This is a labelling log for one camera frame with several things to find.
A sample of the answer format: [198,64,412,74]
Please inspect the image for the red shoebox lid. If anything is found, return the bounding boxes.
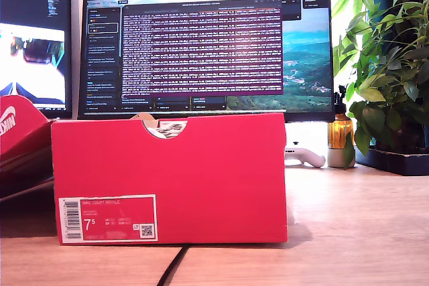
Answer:
[0,95,56,200]

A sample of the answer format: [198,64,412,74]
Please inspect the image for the brown paper box insert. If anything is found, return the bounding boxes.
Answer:
[129,111,158,130]

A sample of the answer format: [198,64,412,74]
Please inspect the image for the amber glass diffuser bottle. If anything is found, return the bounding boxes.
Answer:
[328,84,355,149]

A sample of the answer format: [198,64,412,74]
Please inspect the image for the black cable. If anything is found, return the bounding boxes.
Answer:
[156,245,192,286]

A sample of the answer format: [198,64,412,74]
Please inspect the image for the white game controller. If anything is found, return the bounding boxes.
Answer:
[284,140,326,168]

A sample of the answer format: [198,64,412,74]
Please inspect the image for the black plant tray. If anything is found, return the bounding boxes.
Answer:
[355,147,429,176]

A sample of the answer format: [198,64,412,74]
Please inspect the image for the green leafy potted plant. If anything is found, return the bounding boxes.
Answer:
[331,0,429,169]

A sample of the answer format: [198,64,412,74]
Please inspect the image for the large black computer monitor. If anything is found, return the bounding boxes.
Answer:
[77,0,337,122]

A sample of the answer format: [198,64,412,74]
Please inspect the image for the white leather sneaker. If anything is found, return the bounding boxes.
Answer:
[150,121,187,140]

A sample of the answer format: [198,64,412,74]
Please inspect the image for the small pale round pot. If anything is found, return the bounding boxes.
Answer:
[327,147,357,169]

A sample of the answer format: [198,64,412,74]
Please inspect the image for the red cardboard shoebox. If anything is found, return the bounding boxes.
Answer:
[50,113,288,245]

